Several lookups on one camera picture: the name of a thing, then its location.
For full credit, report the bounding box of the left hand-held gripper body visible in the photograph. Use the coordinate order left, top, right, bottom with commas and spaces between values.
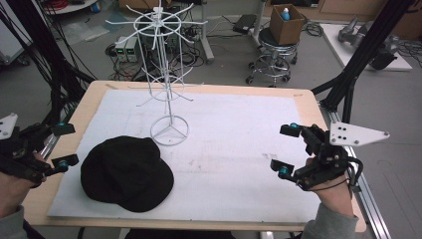
0, 113, 57, 189

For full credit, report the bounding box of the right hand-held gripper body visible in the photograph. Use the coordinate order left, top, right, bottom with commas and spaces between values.
294, 120, 391, 192

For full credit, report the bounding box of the black cap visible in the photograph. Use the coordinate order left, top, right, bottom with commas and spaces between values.
80, 134, 175, 213

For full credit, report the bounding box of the white wire hat rack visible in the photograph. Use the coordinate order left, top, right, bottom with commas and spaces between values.
105, 0, 209, 147

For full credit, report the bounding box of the person's left hand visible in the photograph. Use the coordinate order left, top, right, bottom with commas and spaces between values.
0, 151, 48, 219

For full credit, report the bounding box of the person's right hand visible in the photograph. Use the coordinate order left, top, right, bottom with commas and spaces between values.
306, 156, 354, 217

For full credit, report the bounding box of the wooden table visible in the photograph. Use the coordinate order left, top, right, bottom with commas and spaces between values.
21, 80, 368, 234

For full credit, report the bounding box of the white foam mat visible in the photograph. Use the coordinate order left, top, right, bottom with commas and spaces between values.
47, 88, 321, 224

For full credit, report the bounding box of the round chrome stool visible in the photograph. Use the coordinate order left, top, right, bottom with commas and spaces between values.
245, 27, 299, 89

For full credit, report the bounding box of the grey power supply unit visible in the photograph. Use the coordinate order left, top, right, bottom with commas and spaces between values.
113, 40, 129, 63
125, 35, 141, 62

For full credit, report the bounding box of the white floor platform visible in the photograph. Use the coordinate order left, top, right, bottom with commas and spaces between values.
319, 22, 414, 72

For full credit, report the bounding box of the brown cardboard box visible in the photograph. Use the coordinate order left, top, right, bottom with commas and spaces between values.
269, 3, 307, 47

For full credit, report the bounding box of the white metal stand leg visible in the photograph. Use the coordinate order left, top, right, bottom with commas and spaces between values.
250, 0, 267, 48

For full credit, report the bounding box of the black flat box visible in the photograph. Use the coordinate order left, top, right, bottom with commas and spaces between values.
232, 13, 259, 35

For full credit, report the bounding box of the round white table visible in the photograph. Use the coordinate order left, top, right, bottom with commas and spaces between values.
42, 0, 102, 16

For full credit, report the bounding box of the grey metal stand leg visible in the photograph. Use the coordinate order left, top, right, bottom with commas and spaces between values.
198, 0, 216, 66

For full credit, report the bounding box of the aluminium rail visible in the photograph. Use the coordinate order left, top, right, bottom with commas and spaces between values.
318, 101, 393, 239
39, 108, 75, 159

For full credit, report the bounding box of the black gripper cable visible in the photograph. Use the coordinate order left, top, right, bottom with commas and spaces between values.
311, 154, 365, 192

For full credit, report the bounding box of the black frame post with cables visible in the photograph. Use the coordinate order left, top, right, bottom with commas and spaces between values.
0, 0, 98, 128

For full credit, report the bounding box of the coiled black cable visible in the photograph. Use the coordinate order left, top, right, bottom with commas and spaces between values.
302, 20, 324, 38

